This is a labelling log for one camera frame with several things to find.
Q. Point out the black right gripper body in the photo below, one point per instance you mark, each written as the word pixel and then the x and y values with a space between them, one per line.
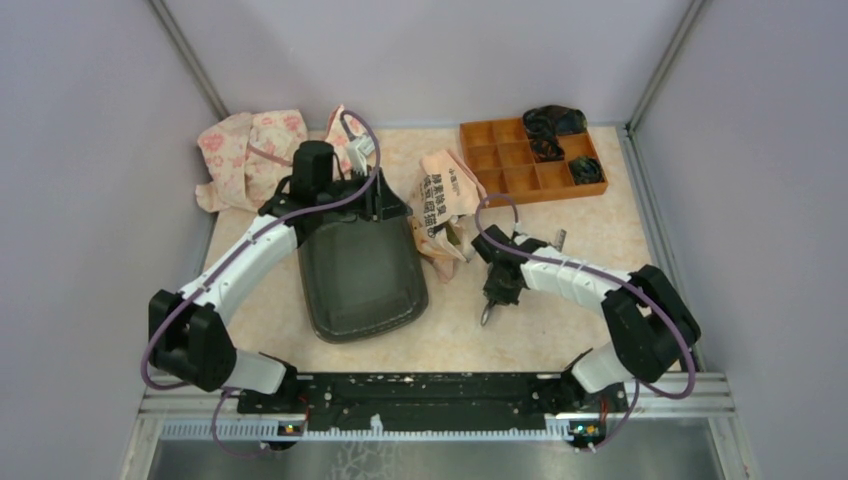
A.
pixel 497 290

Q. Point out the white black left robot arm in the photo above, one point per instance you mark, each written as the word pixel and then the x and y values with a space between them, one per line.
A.
pixel 188 336

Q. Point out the aluminium front frame rail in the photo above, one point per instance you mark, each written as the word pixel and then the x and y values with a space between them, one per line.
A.
pixel 191 414

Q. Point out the orange black rolled tie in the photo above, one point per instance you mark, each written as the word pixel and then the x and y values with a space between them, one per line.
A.
pixel 546 149

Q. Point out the pink cat litter bag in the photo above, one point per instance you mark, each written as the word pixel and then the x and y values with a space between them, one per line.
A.
pixel 443 202

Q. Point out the dark grey litter box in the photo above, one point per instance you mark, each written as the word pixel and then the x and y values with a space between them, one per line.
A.
pixel 362 279

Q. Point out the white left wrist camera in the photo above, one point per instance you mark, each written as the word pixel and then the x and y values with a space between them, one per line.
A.
pixel 358 150

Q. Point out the pink floral cloth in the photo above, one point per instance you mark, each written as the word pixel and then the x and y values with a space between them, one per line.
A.
pixel 247 155

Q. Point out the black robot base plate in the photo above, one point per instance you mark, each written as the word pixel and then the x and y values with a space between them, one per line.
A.
pixel 429 402

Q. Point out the grey bag sealing clip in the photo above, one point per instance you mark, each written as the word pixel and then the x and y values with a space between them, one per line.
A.
pixel 560 240

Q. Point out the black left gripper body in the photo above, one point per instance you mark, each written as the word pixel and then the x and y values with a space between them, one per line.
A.
pixel 365 204

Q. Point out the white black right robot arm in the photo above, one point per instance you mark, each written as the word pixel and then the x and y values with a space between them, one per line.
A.
pixel 649 324

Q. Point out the orange wooden compartment organizer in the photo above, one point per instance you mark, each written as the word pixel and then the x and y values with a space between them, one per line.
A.
pixel 498 153

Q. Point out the grey metal litter scoop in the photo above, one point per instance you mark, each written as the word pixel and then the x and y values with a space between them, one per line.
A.
pixel 487 312

